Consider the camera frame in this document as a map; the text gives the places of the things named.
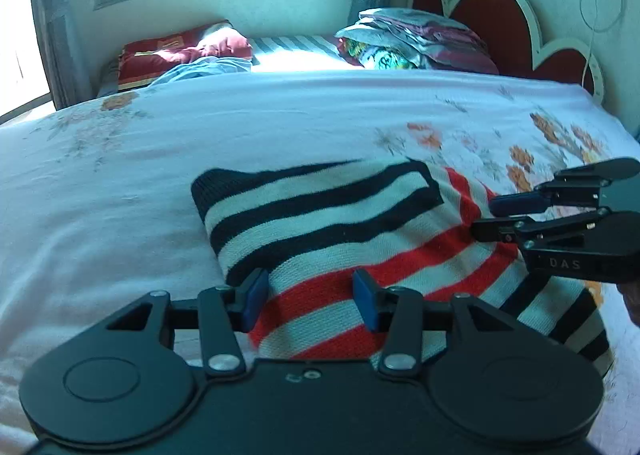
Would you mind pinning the striped mattress sheet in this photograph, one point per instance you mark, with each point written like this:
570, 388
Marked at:
295, 47

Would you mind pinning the red folded blanket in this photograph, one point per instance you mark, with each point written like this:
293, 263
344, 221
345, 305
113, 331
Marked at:
165, 52

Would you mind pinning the red heart-shaped headboard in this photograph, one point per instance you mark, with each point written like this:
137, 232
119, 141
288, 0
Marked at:
490, 10

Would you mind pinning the floral bedsheet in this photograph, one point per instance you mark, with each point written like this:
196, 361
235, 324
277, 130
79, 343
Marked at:
150, 160

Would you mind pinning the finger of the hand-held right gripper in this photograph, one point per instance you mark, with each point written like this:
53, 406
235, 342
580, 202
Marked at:
500, 231
515, 204

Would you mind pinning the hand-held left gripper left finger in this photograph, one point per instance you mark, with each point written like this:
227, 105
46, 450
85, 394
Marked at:
257, 290

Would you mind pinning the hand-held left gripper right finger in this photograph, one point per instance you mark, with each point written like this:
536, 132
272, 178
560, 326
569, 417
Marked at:
365, 296

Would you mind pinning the person's right hand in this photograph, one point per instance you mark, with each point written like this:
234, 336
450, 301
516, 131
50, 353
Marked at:
631, 302

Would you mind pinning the light blue cloth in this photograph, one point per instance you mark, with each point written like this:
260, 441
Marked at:
200, 69

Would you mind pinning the stack of folded quilts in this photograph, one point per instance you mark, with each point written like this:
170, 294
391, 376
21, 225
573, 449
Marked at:
420, 35

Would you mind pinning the striped knit sweater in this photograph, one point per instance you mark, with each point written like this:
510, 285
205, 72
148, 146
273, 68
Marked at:
325, 215

